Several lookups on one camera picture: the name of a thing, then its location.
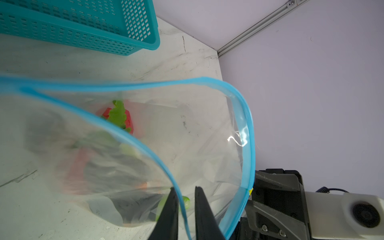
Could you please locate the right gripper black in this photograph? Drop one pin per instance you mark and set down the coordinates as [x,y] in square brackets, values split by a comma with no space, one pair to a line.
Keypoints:
[277,209]

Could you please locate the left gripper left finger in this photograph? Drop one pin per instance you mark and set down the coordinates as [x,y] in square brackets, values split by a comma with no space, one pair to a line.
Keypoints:
[166,227]

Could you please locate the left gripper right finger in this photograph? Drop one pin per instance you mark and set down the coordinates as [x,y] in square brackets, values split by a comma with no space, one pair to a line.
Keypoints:
[205,222]

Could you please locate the dark purple eggplant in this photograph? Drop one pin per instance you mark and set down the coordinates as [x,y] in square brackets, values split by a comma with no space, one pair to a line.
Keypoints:
[122,200]

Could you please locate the clear zip bag blue zipper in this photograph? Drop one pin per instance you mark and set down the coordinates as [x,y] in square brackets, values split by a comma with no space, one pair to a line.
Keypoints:
[188,133]

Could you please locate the green leafy vegetable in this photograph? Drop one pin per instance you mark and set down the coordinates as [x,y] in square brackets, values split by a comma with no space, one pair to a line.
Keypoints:
[119,108]

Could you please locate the teal plastic basket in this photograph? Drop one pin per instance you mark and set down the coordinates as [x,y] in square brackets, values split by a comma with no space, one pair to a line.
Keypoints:
[120,27]

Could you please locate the red bell pepper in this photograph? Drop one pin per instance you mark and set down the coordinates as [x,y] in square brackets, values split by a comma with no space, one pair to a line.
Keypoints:
[127,120]

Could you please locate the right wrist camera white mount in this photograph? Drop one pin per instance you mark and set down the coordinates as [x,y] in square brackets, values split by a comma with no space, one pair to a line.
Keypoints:
[345,217]

